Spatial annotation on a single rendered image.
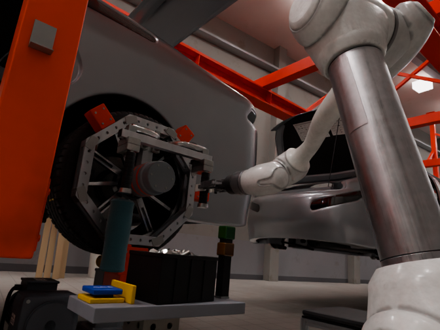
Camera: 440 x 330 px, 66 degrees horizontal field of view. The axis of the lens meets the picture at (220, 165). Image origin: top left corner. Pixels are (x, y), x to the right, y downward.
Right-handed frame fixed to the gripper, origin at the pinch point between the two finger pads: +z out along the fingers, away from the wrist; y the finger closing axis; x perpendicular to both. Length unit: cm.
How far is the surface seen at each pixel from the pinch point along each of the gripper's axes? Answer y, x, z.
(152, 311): -40, -39, -39
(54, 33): -67, 34, -8
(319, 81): 777, 540, 465
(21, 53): -74, 24, -8
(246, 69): 474, 458, 492
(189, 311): -30, -39, -39
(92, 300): -52, -37, -34
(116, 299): -47, -37, -34
